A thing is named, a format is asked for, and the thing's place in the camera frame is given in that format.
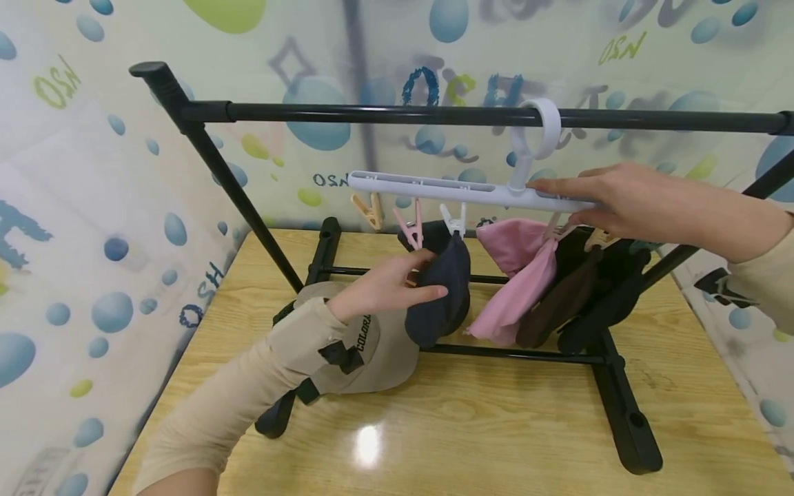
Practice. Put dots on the person's left hand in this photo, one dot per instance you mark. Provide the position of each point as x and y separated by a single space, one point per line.
372 289

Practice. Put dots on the person's right hand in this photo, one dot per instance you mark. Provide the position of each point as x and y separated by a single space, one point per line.
608 196

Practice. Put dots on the person's right thumb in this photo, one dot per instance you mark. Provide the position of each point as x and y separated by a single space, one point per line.
589 218

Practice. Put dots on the person's left fingers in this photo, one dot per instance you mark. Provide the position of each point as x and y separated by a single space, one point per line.
412 260

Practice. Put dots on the person's right index finger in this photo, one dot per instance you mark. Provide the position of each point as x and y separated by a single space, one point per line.
558 186

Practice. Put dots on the person's left thumb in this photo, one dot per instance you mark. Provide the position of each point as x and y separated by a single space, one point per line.
415 295

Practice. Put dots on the navy blue cap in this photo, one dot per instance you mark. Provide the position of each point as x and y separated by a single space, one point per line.
443 317

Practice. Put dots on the white clip hanger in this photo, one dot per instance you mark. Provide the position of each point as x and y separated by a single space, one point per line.
434 184

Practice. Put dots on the person's left forearm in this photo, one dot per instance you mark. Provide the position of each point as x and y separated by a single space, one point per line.
248 386

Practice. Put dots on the person's right forearm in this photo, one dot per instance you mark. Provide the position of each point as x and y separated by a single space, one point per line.
713 220

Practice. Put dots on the beige clothes clip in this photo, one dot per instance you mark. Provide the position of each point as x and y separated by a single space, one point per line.
372 210
600 238

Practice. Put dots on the pink clothes clip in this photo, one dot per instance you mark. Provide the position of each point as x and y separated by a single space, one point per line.
556 229
415 231

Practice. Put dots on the white clothes clip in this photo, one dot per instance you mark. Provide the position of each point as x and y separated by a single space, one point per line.
454 222

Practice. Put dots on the beige cap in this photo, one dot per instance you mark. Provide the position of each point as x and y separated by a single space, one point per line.
384 358

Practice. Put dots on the black cap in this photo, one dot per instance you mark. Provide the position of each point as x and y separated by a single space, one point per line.
605 310

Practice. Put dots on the brown cap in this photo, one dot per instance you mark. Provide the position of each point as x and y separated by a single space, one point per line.
558 306

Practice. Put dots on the pink cap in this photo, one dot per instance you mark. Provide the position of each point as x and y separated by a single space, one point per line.
515 296

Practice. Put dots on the black clothes rack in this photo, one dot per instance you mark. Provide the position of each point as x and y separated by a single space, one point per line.
372 112

